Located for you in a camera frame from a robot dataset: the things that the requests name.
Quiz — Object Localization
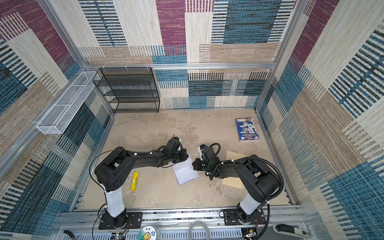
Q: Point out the round green sticker tape roll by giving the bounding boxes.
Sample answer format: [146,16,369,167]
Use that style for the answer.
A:
[138,225,161,240]

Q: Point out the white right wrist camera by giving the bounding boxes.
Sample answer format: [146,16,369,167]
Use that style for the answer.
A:
[198,144,208,160]

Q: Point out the white wire mesh basket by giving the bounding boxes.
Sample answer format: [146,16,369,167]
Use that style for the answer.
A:
[37,72,96,135]

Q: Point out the manila paper envelope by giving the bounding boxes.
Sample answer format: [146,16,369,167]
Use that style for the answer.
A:
[222,151,246,190]

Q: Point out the yellow glue stick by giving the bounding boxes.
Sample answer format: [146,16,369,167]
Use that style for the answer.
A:
[131,172,139,191]

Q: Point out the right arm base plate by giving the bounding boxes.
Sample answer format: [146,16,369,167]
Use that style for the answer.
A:
[219,209,266,226]

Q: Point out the white letter paper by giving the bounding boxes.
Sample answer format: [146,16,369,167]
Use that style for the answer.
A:
[173,157,199,185]

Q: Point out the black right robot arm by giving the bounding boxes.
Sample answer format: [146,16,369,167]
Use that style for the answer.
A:
[193,143,284,218]

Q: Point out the black wire mesh shelf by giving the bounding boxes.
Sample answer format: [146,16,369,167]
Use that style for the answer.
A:
[93,67,161,114]

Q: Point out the blue comic paperback book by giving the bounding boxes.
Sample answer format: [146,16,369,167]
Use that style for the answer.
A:
[236,117,260,142]

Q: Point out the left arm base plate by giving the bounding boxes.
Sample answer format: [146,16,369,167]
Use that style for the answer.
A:
[98,212,143,230]

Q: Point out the white handheld device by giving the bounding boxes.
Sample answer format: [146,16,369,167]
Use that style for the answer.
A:
[273,224,312,240]

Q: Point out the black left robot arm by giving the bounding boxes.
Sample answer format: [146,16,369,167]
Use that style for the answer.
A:
[93,137,190,218]

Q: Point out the clear plastic tube loop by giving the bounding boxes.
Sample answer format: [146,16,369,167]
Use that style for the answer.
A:
[187,221,211,240]

